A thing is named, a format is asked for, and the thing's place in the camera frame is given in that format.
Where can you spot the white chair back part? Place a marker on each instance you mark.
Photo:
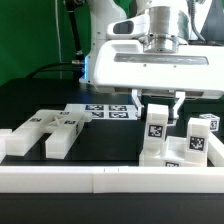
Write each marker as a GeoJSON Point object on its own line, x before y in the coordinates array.
{"type": "Point", "coordinates": [63, 128]}

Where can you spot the paper sheet with tags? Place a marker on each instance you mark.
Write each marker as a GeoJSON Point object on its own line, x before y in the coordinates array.
{"type": "Point", "coordinates": [107, 111]}

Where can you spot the white tagged cube far right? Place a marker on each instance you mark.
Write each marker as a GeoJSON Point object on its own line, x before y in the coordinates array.
{"type": "Point", "coordinates": [214, 121]}

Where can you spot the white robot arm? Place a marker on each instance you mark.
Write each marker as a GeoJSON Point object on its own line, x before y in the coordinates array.
{"type": "Point", "coordinates": [172, 23]}

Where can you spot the white front fence rail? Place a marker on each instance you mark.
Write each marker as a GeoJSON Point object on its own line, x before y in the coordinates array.
{"type": "Point", "coordinates": [62, 179]}

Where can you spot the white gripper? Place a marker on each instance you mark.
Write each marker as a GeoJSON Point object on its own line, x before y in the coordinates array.
{"type": "Point", "coordinates": [193, 71]}

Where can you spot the white left fence rail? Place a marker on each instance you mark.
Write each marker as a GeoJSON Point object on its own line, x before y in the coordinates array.
{"type": "Point", "coordinates": [4, 133]}

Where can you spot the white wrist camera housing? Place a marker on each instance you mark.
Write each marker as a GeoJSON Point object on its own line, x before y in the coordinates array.
{"type": "Point", "coordinates": [128, 29]}

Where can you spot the white chair seat plate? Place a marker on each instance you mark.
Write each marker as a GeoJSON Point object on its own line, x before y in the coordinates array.
{"type": "Point", "coordinates": [176, 154]}

